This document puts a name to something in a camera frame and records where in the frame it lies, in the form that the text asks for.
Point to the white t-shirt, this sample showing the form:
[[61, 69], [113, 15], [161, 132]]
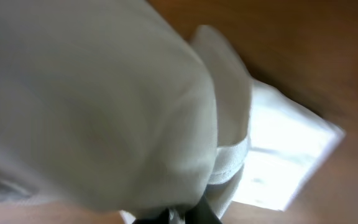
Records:
[[104, 105]]

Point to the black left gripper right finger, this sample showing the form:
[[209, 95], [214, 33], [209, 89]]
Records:
[[201, 214]]

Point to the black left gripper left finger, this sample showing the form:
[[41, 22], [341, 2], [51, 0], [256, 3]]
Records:
[[163, 218]]

